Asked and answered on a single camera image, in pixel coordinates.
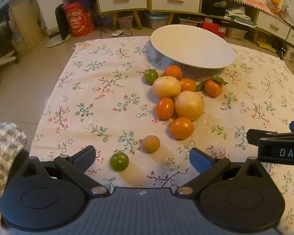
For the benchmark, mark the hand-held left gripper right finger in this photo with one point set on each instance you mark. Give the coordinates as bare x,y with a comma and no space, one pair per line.
198,159

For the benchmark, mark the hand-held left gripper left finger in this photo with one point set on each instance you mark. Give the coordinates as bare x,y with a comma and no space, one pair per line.
86,154

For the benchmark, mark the green lime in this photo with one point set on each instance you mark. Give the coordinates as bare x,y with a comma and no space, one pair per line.
119,161
151,76

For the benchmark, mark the orange persimmon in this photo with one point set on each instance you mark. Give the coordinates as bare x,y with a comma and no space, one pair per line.
165,108
182,128

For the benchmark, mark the large yellow grapefruit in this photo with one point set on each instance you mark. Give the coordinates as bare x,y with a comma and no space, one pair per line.
189,105

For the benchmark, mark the small yellow grapefruit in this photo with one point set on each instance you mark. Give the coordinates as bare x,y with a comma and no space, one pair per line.
166,87

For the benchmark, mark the white plate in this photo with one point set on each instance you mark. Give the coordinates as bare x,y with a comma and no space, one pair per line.
191,46

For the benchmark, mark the brown kiwi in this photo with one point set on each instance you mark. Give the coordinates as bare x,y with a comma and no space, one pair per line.
151,144

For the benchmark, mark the floral tablecloth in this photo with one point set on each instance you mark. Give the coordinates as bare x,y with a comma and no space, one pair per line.
100,98

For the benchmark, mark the tangerine with green leaves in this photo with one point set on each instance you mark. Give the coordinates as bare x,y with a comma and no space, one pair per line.
213,87

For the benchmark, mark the orange tangerine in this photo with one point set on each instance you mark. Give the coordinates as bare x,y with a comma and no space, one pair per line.
173,71
188,85

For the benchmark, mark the grey checked cloth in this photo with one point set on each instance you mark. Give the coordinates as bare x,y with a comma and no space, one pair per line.
3,149

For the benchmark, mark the yellow egg carton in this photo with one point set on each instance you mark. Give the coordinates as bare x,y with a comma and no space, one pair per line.
267,46

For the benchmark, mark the long low yellow cabinet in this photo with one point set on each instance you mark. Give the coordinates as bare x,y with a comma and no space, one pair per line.
272,24

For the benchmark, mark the pale storage box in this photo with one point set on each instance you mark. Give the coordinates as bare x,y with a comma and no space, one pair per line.
235,33

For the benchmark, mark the red box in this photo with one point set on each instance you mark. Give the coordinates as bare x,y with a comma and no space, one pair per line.
214,29

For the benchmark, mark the white chair base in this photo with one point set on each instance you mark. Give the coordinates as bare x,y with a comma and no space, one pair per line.
3,63

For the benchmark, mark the small white floor device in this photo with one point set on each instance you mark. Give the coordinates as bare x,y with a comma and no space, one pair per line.
117,33

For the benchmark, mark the black panel on white base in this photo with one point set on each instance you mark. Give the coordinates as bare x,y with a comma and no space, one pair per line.
61,22

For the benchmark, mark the red printed bag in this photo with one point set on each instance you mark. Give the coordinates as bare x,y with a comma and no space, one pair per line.
78,19

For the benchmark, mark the black bag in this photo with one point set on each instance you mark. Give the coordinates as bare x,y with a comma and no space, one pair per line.
213,5

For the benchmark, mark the beige cardboard box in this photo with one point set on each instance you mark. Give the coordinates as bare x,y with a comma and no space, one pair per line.
27,24

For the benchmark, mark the clear storage box blue lid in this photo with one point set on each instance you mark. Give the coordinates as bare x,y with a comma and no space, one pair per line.
156,20

